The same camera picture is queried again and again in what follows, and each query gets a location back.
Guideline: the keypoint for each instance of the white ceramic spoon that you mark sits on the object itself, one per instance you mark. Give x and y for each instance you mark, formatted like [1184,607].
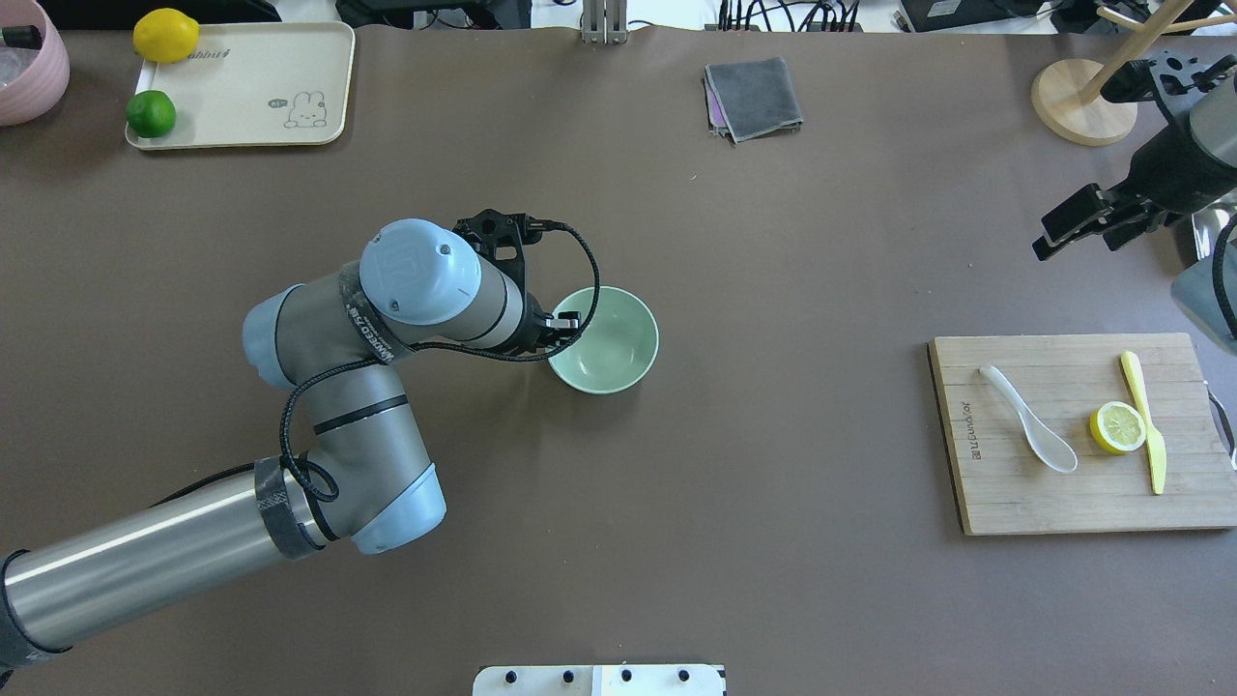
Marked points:
[1049,448]

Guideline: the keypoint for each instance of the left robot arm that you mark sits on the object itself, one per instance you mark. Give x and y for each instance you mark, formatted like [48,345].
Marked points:
[351,462]

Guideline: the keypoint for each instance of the wooden mug tree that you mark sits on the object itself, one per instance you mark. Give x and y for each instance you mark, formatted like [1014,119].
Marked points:
[1066,95]

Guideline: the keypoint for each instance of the yellow plastic knife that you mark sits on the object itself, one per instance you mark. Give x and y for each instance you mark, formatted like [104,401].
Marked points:
[1154,440]

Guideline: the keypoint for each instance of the green lime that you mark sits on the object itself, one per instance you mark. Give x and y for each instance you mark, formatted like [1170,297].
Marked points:
[151,114]

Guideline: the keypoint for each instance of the metal scoop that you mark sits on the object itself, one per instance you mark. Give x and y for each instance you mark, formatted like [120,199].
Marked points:
[1207,224]

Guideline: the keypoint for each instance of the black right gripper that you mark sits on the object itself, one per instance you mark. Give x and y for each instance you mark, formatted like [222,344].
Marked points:
[1171,171]

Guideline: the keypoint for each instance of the bamboo cutting board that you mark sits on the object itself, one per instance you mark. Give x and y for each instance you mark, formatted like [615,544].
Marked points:
[1003,488]

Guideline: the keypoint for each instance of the grey folded cloth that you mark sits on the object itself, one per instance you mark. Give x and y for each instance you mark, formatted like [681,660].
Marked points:
[751,99]

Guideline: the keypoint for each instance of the pink bowl with ice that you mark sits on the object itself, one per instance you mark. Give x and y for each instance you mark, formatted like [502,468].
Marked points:
[41,85]

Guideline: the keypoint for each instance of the lemon half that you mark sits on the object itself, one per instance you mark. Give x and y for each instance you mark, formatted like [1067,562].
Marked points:
[1117,428]

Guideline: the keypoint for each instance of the aluminium frame post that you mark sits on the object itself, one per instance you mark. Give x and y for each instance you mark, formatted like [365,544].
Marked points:
[604,22]

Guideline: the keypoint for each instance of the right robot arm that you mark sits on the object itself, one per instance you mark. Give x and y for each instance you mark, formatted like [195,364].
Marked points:
[1186,167]

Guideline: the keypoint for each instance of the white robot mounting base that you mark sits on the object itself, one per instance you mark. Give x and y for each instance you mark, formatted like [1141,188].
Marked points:
[652,678]

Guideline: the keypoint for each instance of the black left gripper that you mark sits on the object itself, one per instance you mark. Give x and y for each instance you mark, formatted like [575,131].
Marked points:
[534,333]

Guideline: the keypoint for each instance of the beige rabbit tray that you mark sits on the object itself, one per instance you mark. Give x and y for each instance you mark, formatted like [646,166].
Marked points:
[256,84]

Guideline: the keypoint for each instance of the whole yellow lemon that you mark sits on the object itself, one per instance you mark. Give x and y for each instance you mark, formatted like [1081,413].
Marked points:
[165,35]

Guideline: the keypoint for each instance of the light green bowl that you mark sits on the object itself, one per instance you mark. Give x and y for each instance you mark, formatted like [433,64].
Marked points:
[617,349]

